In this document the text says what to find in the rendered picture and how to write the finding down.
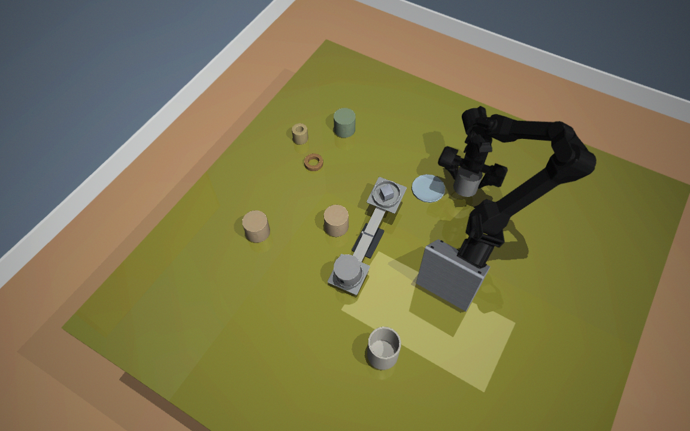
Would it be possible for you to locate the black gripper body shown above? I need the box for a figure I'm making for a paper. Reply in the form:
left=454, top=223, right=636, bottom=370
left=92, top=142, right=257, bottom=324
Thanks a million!
left=438, top=146, right=508, bottom=187

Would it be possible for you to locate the brown ring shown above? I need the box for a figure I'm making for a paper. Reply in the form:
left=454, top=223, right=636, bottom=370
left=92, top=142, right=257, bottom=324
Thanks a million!
left=304, top=153, right=323, bottom=171

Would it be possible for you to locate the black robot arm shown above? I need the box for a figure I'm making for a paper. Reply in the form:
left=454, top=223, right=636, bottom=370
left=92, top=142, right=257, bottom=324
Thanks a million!
left=457, top=106, right=597, bottom=269

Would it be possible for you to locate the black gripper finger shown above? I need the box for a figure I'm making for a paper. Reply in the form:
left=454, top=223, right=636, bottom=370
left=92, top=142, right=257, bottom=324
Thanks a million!
left=445, top=165, right=459, bottom=180
left=478, top=174, right=492, bottom=189

